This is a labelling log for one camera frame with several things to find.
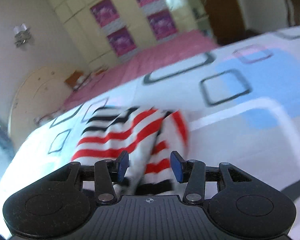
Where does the striped white black red shirt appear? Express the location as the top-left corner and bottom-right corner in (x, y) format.
(71, 107), (189, 197)

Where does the pink bed cover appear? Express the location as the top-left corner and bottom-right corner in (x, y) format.
(61, 30), (219, 111)

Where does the white patterned bed sheet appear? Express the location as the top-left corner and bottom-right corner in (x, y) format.
(0, 27), (300, 239)

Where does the floral pillow near headboard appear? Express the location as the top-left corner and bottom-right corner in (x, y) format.
(34, 109), (65, 127)

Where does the orange patterned pillow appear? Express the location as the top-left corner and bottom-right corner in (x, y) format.
(64, 70), (90, 91)

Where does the cream round headboard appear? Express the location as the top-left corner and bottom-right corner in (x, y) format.
(8, 65), (83, 151)

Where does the lower left purple poster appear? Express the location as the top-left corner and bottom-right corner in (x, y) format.
(107, 27), (137, 57)

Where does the lower right purple poster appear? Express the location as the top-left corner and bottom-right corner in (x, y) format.
(147, 10), (178, 40)

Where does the cream wardrobe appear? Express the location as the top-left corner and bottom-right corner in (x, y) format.
(48, 0), (197, 70)

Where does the cream corner shelf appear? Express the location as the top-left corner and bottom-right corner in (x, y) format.
(187, 0), (213, 36)

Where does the upper left purple poster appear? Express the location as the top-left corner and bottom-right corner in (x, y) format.
(90, 0), (120, 28)

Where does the dark brown wooden door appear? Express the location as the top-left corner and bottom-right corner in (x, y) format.
(201, 0), (245, 45)

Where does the dark wooden chair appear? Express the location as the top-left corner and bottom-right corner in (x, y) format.
(284, 0), (300, 27)

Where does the wall lamp sconce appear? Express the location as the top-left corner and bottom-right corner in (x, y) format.
(13, 23), (32, 47)

